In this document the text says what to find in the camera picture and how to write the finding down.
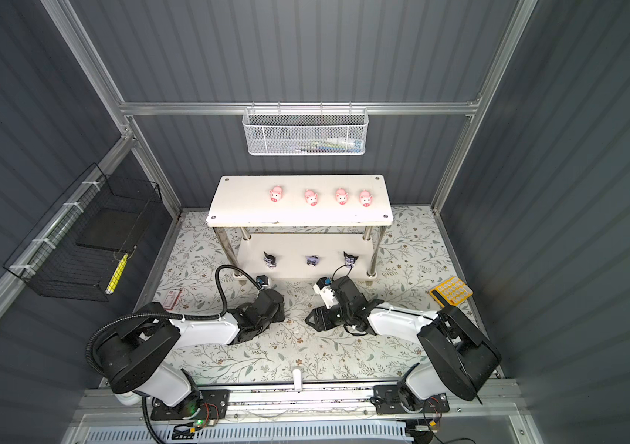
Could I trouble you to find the pink pig toy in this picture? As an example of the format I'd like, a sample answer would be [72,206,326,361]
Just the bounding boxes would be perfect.
[359,190,373,207]
[269,186,284,203]
[335,188,349,205]
[304,190,319,206]

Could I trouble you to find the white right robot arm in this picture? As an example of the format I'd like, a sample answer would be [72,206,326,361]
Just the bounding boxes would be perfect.
[306,277,502,413]

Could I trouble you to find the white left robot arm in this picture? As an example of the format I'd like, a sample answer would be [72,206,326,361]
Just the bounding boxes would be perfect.
[86,289,285,418]

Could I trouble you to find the white two-tier shelf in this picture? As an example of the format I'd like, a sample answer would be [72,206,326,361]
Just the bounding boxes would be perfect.
[206,175,394,281]

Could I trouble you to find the red card pack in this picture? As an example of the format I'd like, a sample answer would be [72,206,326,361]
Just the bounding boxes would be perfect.
[160,289,182,311]

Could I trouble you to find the yellow calculator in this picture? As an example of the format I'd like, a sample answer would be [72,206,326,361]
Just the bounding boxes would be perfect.
[429,277,473,308]

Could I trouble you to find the items in mesh basket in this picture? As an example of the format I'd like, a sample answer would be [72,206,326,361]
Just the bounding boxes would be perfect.
[292,137,365,155]

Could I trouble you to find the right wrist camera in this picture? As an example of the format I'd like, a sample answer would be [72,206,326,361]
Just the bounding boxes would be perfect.
[313,277,339,309]

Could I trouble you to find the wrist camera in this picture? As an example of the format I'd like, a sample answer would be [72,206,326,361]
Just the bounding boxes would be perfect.
[313,277,339,309]
[256,275,272,290]

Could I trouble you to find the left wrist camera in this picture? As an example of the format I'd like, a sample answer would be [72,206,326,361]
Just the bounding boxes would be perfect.
[256,275,272,290]

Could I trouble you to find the black corrugated cable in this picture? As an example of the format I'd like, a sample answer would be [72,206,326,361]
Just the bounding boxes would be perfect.
[84,263,263,379]

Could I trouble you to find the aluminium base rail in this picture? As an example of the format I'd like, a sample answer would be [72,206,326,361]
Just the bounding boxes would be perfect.
[69,379,524,427]

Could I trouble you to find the white wire mesh basket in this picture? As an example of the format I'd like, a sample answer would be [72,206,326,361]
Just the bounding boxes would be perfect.
[242,110,370,157]

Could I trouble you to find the black wire wall basket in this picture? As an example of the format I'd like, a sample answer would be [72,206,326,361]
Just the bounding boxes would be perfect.
[4,164,163,303]

